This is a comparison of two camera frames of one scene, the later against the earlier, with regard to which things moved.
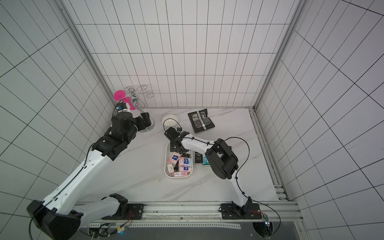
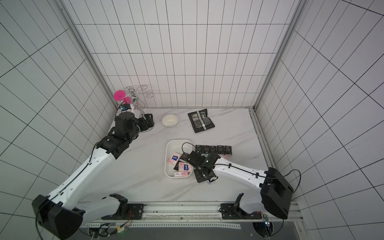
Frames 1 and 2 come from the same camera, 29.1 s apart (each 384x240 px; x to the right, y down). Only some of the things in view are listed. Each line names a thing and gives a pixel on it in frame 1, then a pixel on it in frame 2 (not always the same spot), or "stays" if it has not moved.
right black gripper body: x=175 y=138 to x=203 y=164
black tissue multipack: x=200 y=121 stays
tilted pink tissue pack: x=174 y=157 stays
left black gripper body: x=138 y=124 stays
